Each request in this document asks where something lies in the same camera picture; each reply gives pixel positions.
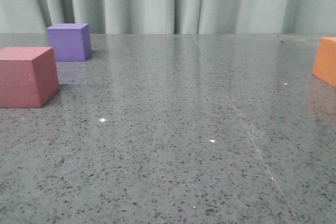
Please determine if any pale green curtain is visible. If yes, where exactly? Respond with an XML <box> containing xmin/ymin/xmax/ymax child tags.
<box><xmin>1</xmin><ymin>0</ymin><xmax>335</xmax><ymax>34</ymax></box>

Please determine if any orange foam cube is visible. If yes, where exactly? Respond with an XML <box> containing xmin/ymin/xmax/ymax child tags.
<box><xmin>312</xmin><ymin>37</ymin><xmax>336</xmax><ymax>87</ymax></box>

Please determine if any purple foam cube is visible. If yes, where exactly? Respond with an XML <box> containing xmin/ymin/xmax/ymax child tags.
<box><xmin>47</xmin><ymin>23</ymin><xmax>92</xmax><ymax>62</ymax></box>

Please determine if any red foam cube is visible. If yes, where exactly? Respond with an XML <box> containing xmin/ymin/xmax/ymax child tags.
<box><xmin>1</xmin><ymin>47</ymin><xmax>59</xmax><ymax>108</ymax></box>

